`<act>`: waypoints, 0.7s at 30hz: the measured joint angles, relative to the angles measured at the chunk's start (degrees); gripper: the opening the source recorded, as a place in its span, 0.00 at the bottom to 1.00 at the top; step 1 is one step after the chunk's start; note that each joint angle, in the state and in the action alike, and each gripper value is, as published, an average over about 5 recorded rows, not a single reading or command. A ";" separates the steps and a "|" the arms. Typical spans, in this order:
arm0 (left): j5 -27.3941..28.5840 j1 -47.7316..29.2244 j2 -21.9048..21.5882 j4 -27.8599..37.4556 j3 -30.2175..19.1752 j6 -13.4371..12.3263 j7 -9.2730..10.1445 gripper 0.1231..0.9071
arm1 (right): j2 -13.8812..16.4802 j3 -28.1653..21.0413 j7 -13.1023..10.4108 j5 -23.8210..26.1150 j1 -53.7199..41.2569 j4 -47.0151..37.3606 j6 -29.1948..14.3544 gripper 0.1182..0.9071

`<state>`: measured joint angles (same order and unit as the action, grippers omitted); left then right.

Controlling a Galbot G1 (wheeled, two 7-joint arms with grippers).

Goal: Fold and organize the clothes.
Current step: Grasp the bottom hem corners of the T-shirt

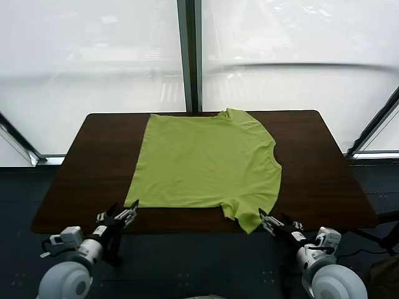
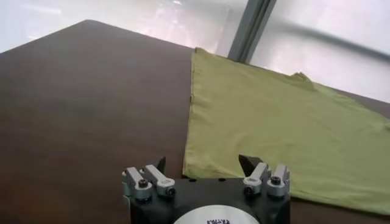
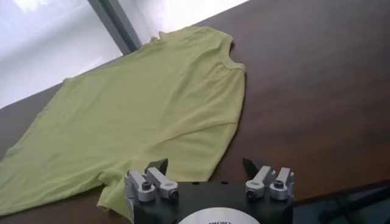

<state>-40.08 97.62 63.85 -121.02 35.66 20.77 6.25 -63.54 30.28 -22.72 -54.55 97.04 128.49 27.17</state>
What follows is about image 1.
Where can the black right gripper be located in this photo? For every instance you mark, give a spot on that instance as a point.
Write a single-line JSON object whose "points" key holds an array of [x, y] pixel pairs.
{"points": [[293, 236]]}

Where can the lime green t-shirt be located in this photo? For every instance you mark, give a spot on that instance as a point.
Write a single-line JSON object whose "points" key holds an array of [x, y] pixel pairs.
{"points": [[202, 162]]}

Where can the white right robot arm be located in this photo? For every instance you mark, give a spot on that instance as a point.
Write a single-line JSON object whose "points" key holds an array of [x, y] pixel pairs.
{"points": [[336, 283]]}

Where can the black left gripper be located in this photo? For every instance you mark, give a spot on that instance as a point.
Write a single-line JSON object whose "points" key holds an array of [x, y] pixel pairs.
{"points": [[104, 232]]}

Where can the dark grey window post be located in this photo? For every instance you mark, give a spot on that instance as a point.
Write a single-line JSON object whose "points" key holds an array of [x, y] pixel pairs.
{"points": [[190, 62]]}

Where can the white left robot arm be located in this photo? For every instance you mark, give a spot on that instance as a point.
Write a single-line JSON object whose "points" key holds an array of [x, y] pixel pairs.
{"points": [[65, 280]]}

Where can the black tripod stand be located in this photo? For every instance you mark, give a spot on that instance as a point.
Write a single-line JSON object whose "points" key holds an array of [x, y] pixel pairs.
{"points": [[371, 238]]}

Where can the grey slanted window frame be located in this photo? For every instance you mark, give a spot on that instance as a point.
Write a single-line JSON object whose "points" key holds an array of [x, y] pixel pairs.
{"points": [[18, 140], [374, 127]]}

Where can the black metal table leg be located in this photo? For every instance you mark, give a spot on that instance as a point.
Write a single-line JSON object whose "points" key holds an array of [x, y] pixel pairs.
{"points": [[113, 249]]}

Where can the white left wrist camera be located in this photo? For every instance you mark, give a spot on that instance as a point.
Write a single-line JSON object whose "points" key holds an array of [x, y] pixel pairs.
{"points": [[70, 235]]}

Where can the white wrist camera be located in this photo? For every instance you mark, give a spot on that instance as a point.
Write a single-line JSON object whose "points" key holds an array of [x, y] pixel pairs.
{"points": [[70, 235], [328, 240]]}

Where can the grey robot torso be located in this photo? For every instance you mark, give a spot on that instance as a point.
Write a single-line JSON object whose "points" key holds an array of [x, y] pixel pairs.
{"points": [[209, 296]]}

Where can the olive brown trouser leg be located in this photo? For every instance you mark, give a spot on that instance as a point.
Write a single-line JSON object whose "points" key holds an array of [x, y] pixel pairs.
{"points": [[386, 280]]}

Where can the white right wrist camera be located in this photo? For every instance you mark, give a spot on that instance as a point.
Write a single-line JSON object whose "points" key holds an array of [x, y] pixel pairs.
{"points": [[328, 240]]}

